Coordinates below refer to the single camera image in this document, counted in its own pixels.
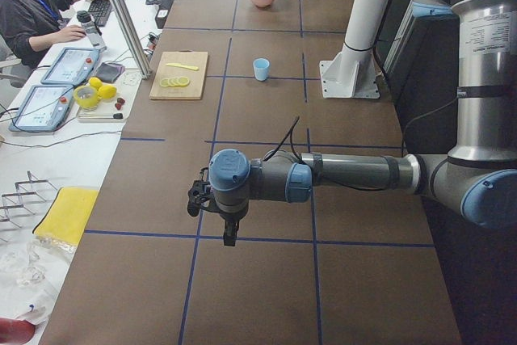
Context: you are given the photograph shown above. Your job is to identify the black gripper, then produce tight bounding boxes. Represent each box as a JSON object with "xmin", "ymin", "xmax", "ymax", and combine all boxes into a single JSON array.
[{"xmin": 214, "ymin": 199, "xmax": 248, "ymax": 246}]

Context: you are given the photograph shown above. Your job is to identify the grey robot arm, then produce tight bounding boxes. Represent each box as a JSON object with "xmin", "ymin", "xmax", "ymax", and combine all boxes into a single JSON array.
[{"xmin": 187, "ymin": 0, "xmax": 516, "ymax": 246}]

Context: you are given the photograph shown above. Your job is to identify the light blue plastic cup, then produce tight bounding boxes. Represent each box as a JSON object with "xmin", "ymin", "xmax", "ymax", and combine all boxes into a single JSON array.
[{"xmin": 253, "ymin": 58, "xmax": 270, "ymax": 82}]

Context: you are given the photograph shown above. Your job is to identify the spare strawberries on tray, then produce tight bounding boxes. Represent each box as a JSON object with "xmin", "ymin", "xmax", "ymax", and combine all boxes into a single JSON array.
[{"xmin": 115, "ymin": 97, "xmax": 125, "ymax": 111}]

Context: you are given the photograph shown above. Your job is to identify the black power strip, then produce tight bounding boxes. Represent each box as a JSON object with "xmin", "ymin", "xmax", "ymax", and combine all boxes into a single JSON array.
[{"xmin": 155, "ymin": 0, "xmax": 174, "ymax": 29}]

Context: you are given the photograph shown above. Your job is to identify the bamboo cutting board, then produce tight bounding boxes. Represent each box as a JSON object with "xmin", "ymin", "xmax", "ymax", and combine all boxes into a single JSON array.
[{"xmin": 149, "ymin": 51, "xmax": 208, "ymax": 100}]

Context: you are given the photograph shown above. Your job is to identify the pale yellow plastic knife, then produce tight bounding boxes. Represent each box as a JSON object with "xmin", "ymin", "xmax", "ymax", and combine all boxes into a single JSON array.
[{"xmin": 166, "ymin": 62, "xmax": 200, "ymax": 71}]

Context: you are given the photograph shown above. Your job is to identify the black keyboard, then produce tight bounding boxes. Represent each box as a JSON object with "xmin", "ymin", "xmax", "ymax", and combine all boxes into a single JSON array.
[{"xmin": 87, "ymin": 0, "xmax": 112, "ymax": 27}]

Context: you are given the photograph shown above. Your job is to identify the white tray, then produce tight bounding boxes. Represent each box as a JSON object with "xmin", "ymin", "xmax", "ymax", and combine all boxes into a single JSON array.
[{"xmin": 76, "ymin": 96, "xmax": 131, "ymax": 123}]

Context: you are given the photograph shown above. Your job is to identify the yellow cloth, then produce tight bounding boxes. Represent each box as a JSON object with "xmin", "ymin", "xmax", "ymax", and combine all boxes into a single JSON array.
[{"xmin": 32, "ymin": 187, "xmax": 99, "ymax": 248}]

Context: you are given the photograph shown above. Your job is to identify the dark purple wallet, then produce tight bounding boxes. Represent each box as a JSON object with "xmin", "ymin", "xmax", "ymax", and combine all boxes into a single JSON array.
[{"xmin": 95, "ymin": 62, "xmax": 125, "ymax": 83}]

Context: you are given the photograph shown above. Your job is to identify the whole yellow lemon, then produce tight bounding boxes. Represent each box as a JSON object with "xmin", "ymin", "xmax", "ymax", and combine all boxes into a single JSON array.
[
  {"xmin": 98, "ymin": 84, "xmax": 117, "ymax": 99},
  {"xmin": 88, "ymin": 77, "xmax": 103, "ymax": 89}
]

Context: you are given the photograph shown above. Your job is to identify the yellow tape roll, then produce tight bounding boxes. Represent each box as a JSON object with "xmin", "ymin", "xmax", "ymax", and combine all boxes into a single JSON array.
[{"xmin": 73, "ymin": 85, "xmax": 99, "ymax": 109}]

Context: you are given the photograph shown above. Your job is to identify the clear plastic bag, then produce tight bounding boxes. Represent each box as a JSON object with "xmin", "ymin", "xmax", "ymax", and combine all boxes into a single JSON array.
[{"xmin": 1, "ymin": 238, "xmax": 76, "ymax": 325}]

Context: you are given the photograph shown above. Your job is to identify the upper teach pendant tablet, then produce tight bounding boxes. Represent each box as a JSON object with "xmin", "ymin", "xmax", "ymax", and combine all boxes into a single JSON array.
[{"xmin": 41, "ymin": 47, "xmax": 100, "ymax": 86}]

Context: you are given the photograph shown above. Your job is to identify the teach pendant tablet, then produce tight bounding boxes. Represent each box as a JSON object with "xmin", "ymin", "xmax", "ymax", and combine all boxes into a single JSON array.
[
  {"xmin": 41, "ymin": 47, "xmax": 100, "ymax": 86},
  {"xmin": 9, "ymin": 84, "xmax": 74, "ymax": 133}
]

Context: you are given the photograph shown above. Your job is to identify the lower teach pendant tablet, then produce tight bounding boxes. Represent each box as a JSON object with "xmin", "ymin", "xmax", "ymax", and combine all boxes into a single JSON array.
[{"xmin": 9, "ymin": 84, "xmax": 74, "ymax": 133}]

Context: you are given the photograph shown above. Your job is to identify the seated person in black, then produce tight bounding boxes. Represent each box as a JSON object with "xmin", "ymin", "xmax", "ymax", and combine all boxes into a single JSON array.
[{"xmin": 1, "ymin": 0, "xmax": 86, "ymax": 69}]

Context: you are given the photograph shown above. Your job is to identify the red object at corner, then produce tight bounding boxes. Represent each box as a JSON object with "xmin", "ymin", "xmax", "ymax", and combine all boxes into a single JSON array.
[{"xmin": 0, "ymin": 318, "xmax": 36, "ymax": 344}]

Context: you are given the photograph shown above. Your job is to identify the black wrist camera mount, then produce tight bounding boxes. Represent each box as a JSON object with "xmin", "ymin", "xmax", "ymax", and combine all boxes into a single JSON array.
[{"xmin": 187, "ymin": 167, "xmax": 216, "ymax": 217}]

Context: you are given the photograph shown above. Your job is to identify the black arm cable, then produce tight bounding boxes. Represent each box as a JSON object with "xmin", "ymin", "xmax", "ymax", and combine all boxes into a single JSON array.
[{"xmin": 263, "ymin": 114, "xmax": 461, "ymax": 191}]

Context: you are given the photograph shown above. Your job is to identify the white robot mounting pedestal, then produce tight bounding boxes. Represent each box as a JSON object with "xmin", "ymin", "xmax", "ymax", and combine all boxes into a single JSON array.
[{"xmin": 319, "ymin": 0, "xmax": 389, "ymax": 99}]

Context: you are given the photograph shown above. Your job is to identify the aluminium frame post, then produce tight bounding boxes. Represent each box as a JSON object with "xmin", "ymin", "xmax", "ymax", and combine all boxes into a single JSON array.
[{"xmin": 110, "ymin": 0, "xmax": 152, "ymax": 79}]

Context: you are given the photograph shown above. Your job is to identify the metal wire rack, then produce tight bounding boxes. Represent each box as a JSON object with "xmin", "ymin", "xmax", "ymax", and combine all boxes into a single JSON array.
[{"xmin": 1, "ymin": 170, "xmax": 58, "ymax": 245}]

